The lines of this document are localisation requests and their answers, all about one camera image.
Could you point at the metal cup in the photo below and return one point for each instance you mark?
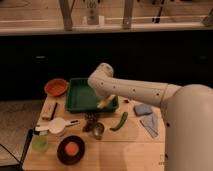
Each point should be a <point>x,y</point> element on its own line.
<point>98,130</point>

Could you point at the blue sponge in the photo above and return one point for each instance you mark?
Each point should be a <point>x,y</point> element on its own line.
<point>142,109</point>

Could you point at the orange round fruit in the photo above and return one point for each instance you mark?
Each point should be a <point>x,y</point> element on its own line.
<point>71,149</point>

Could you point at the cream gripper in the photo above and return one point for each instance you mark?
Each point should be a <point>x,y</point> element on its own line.
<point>109,98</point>

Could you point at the dark red grape bunch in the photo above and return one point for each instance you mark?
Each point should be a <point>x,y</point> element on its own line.
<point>91,119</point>

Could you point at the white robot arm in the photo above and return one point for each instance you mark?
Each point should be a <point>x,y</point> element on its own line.
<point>187,112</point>

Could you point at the green chili pepper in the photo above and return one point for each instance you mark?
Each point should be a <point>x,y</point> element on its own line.
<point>121,122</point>

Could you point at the wooden block with black edge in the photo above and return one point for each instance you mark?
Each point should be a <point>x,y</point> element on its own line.
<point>49,111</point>

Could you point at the white measuring scoop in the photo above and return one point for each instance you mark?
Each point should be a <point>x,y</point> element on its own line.
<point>56,126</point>

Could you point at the green plastic tray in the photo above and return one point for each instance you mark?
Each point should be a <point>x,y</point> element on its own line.
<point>82,98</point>

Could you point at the dark plate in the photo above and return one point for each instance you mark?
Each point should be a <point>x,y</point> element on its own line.
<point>70,160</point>

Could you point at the black clamp stand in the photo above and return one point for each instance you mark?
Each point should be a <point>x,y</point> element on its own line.
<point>18,166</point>

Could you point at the yellow banana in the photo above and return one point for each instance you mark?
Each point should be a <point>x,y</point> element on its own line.
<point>104,103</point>

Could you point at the orange bowl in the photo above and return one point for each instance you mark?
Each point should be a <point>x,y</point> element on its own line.
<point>56,87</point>

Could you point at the blue grey cloth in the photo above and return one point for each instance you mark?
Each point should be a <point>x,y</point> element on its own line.
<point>150,123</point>

